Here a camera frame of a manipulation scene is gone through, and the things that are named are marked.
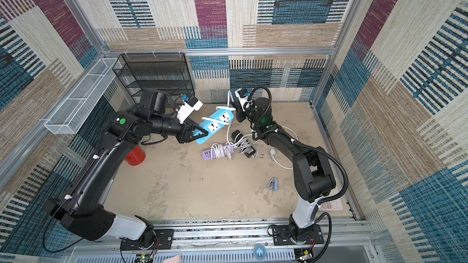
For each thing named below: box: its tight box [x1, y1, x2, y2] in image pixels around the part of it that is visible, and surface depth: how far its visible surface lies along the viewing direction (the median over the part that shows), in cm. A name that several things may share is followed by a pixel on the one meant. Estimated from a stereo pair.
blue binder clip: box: [266, 176, 279, 192], surface depth 87 cm
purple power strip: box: [202, 144, 234, 161], surface depth 95 cm
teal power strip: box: [195, 108, 234, 145], surface depth 64 cm
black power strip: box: [230, 129, 256, 158], surface depth 97 cm
